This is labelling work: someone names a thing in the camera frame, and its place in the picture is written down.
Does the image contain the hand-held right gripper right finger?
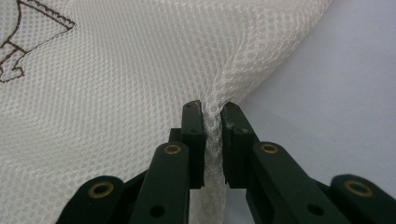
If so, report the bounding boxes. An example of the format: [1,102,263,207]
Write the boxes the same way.
[219,101,261,189]

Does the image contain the white mesh laundry bag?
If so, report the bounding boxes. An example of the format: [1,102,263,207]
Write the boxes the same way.
[0,0,334,224]

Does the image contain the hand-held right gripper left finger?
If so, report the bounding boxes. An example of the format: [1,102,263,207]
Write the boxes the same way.
[168,99,207,189]

